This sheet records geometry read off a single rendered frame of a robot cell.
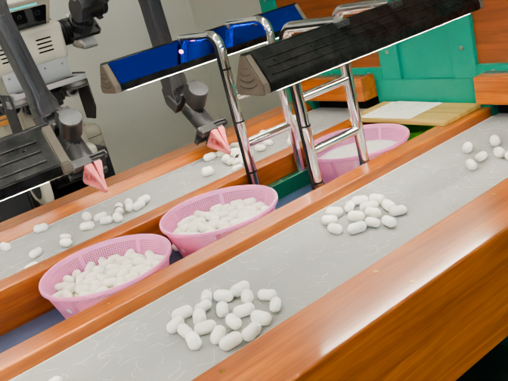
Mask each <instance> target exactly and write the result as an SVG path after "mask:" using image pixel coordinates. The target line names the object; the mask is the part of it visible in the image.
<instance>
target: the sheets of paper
mask: <svg viewBox="0 0 508 381"><path fill-rule="evenodd" d="M439 104H442V103H440V102H417V101H397V102H391V103H389V104H386V105H384V106H382V107H380V108H378V109H376V110H374V111H372V112H369V113H367V114H365V115H363V116H362V117H363V118H393V119H411V118H413V117H415V116H416V115H418V114H420V113H422V112H424V111H427V110H429V109H431V108H433V107H435V106H438V105H439Z"/></svg>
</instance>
